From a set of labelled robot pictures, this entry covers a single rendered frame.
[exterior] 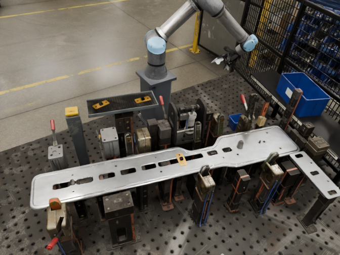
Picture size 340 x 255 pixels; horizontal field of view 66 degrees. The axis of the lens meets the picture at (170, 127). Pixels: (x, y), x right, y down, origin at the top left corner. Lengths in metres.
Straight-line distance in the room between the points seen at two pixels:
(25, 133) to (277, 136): 2.55
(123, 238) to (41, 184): 0.46
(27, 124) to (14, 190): 1.65
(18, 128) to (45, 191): 2.07
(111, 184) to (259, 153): 0.78
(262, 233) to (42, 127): 2.51
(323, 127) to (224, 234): 0.85
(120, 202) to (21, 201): 0.71
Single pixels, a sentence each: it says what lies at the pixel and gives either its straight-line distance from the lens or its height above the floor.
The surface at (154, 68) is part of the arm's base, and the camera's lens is 1.72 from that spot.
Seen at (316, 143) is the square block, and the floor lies 1.06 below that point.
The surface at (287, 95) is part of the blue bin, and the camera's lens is 1.87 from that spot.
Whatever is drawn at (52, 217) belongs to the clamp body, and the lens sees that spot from 1.16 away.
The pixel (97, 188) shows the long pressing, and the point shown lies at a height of 1.00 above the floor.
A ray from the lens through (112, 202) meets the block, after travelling 1.18.
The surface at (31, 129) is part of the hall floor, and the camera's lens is 3.27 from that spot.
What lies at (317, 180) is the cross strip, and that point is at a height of 1.00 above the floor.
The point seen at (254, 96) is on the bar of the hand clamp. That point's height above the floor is 1.21.
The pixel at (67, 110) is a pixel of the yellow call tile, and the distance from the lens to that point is 1.44.
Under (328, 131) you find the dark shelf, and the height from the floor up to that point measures 1.03.
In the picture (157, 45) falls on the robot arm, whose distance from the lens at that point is 1.67.
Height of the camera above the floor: 2.01
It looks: 42 degrees down
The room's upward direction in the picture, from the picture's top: 4 degrees clockwise
